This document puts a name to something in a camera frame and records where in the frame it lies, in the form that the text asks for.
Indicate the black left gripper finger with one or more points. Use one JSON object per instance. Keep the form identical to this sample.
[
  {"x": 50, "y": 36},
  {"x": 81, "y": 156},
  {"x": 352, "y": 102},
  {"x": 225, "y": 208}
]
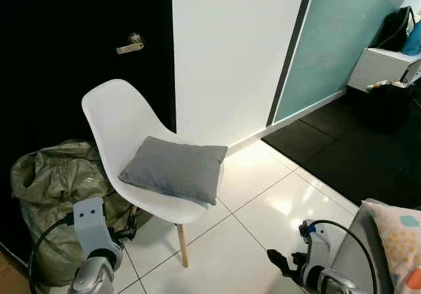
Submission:
[{"x": 133, "y": 227}]

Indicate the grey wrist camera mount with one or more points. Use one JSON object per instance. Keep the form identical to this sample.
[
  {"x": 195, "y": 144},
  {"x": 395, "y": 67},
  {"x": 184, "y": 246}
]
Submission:
[
  {"x": 89, "y": 225},
  {"x": 316, "y": 254}
]

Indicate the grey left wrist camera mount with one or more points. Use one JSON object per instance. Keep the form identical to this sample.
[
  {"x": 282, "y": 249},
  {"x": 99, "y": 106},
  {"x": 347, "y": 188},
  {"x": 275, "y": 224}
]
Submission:
[{"x": 89, "y": 225}]

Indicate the black floor bag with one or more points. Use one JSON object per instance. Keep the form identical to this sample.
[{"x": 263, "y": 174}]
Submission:
[{"x": 388, "y": 106}]

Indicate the pink pillow with orange pattern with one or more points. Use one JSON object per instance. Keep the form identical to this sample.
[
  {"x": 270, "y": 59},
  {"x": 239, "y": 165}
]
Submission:
[{"x": 401, "y": 241}]

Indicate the black rubber floor mat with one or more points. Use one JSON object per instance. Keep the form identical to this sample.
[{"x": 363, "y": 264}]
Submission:
[{"x": 342, "y": 156}]

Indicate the black backpack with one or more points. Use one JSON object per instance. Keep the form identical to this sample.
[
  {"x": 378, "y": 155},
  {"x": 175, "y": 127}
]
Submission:
[{"x": 395, "y": 27}]

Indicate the white wall shelf unit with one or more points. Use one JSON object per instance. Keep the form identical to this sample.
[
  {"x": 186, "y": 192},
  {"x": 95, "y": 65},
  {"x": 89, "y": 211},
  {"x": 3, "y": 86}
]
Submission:
[{"x": 378, "y": 67}]

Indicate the beige crumpled cloth item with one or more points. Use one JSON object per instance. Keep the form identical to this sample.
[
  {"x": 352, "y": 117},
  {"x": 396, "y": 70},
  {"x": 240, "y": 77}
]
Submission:
[{"x": 381, "y": 83}]

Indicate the blue tote bag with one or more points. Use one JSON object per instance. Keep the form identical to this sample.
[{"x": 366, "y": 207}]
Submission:
[{"x": 413, "y": 44}]

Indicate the grey fabric cushion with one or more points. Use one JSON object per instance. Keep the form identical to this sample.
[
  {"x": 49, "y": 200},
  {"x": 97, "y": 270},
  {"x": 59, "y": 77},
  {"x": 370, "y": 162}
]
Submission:
[{"x": 174, "y": 169}]

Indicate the black door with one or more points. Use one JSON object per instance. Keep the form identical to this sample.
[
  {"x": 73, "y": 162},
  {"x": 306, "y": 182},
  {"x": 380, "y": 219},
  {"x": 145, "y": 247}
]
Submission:
[{"x": 66, "y": 18}]

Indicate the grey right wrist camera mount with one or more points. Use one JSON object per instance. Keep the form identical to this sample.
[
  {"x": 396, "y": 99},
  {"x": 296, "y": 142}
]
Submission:
[{"x": 316, "y": 254}]

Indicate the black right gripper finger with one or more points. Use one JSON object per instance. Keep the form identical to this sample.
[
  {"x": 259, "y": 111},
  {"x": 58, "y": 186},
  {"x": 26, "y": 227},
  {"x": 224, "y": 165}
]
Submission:
[
  {"x": 288, "y": 273},
  {"x": 279, "y": 258}
]

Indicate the green woven sack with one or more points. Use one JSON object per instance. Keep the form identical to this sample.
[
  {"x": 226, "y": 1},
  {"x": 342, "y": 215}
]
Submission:
[{"x": 52, "y": 182}]

